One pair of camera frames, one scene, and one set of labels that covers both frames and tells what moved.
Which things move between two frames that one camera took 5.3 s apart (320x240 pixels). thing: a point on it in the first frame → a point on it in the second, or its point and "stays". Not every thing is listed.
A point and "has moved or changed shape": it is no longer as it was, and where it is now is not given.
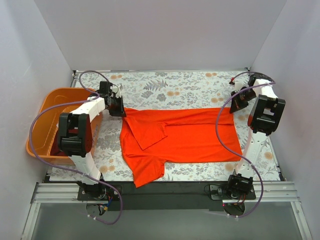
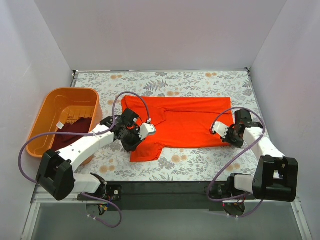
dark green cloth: [175, 196] stays
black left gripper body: [116, 107] → [133, 141]
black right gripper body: [238, 101] → [235, 140]
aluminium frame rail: [276, 192] stays
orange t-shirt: [151, 137] has moved or changed shape
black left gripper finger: [117, 109] → [130, 144]
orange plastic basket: [47, 125] stays
